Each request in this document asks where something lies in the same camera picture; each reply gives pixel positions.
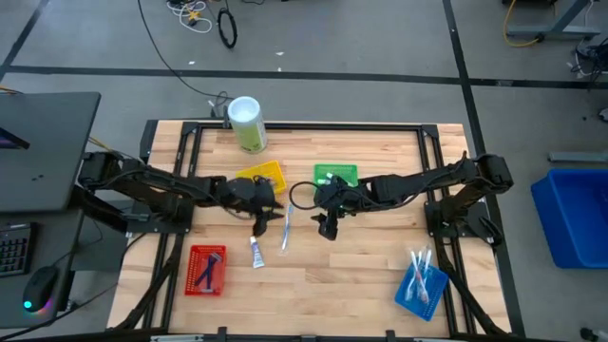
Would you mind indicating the red plastic basket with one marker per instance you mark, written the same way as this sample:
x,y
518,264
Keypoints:
x,y
192,266

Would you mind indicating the dark blue disposable razor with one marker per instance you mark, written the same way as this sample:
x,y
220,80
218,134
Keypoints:
x,y
214,260
207,288

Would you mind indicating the white green wipes canister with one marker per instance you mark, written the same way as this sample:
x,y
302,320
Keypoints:
x,y
247,123

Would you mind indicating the black backlit keyboard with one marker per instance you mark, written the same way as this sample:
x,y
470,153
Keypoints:
x,y
14,249

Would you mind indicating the black computer mouse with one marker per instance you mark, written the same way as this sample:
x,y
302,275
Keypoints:
x,y
40,285

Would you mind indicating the green plastic basket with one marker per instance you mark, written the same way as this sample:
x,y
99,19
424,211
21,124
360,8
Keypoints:
x,y
342,169

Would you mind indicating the black aluminium table frame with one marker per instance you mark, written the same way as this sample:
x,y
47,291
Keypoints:
x,y
332,127

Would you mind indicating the blue plastic basket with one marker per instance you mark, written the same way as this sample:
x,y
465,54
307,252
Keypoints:
x,y
434,294

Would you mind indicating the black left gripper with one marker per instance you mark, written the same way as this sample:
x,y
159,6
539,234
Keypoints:
x,y
247,195

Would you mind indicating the black desk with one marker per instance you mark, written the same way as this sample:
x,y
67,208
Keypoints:
x,y
47,152

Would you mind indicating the blue plastic bin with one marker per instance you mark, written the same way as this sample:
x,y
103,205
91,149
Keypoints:
x,y
575,218

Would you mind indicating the bagged blue white toothbrush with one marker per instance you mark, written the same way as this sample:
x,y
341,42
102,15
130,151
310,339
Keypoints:
x,y
427,261
286,228

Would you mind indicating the small white toothpaste tube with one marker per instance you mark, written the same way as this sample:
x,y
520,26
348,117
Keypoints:
x,y
349,183

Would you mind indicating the grey stand base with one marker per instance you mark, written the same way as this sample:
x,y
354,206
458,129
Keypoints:
x,y
551,32

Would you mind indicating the white blue toothpaste tube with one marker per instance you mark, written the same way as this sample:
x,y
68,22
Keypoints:
x,y
257,256

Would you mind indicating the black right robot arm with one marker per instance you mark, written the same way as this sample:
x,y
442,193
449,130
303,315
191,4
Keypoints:
x,y
418,183

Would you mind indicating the purple white toothpaste tube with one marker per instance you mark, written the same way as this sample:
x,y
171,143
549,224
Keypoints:
x,y
323,180

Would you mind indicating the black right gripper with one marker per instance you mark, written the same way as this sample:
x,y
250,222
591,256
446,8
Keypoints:
x,y
339,197

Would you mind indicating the black monitor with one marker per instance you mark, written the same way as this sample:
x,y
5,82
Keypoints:
x,y
9,140

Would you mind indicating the yellow plastic basket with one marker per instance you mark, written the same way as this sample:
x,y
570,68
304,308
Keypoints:
x,y
266,170

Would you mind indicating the silver aluminium bar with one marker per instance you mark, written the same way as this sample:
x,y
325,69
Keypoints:
x,y
176,338

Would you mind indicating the grey metal bar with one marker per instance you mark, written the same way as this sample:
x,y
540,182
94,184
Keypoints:
x,y
577,157

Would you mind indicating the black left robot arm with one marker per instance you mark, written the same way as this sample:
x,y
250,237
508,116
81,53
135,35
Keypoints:
x,y
157,185

